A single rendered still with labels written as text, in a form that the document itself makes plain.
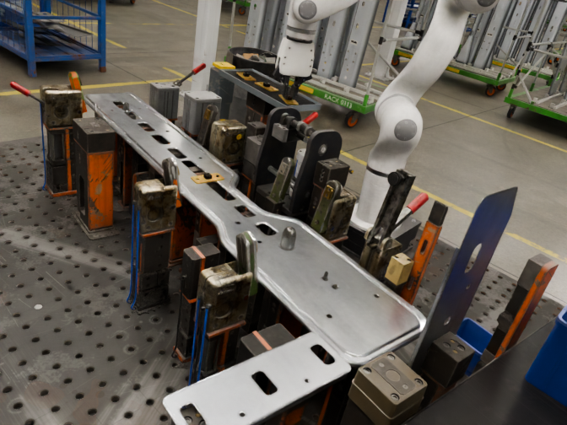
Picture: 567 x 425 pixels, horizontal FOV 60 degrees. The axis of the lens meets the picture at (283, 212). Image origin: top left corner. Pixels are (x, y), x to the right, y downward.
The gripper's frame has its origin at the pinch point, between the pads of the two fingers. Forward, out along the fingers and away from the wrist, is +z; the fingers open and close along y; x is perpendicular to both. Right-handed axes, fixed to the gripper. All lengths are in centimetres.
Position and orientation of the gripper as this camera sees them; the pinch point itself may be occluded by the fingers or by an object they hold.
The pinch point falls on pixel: (289, 91)
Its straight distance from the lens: 151.6
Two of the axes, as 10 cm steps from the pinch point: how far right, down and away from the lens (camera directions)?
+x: 3.3, 5.1, -7.9
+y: -9.3, 0.2, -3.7
